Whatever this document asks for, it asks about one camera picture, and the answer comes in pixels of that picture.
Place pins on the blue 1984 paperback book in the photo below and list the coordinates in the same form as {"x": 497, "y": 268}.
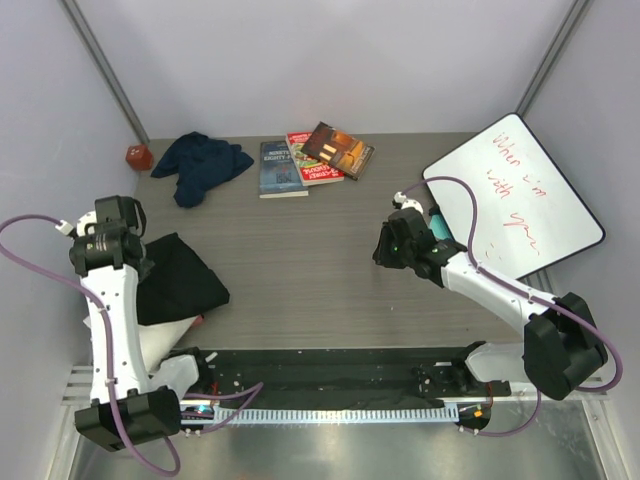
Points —
{"x": 279, "y": 177}

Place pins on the black t shirt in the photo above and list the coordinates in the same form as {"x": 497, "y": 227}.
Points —
{"x": 179, "y": 284}

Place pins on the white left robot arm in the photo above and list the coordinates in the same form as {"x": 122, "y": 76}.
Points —
{"x": 128, "y": 403}

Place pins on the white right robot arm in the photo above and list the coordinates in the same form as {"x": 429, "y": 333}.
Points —
{"x": 558, "y": 349}

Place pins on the white perforated cable rail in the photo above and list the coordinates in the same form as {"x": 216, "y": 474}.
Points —
{"x": 255, "y": 417}

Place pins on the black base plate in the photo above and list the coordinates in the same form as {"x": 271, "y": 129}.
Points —
{"x": 346, "y": 379}

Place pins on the black whiteboard stand foot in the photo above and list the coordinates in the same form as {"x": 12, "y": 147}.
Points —
{"x": 433, "y": 209}

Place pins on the white folded t shirt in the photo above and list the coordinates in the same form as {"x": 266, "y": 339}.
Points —
{"x": 158, "y": 340}

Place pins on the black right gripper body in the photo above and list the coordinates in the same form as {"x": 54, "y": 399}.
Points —
{"x": 392, "y": 253}

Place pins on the red cover book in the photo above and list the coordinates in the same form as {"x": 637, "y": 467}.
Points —
{"x": 311, "y": 171}

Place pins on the white dry-erase board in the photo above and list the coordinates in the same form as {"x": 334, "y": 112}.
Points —
{"x": 502, "y": 193}

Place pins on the navy blue t shirt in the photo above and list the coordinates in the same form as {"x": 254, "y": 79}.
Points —
{"x": 201, "y": 164}

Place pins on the dark cover paperback book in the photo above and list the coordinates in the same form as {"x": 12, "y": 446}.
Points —
{"x": 339, "y": 150}

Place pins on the teal cutting mat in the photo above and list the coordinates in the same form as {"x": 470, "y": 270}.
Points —
{"x": 439, "y": 227}

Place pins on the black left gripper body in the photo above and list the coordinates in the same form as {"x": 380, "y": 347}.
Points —
{"x": 143, "y": 264}

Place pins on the small red cube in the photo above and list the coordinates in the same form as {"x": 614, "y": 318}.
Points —
{"x": 139, "y": 157}

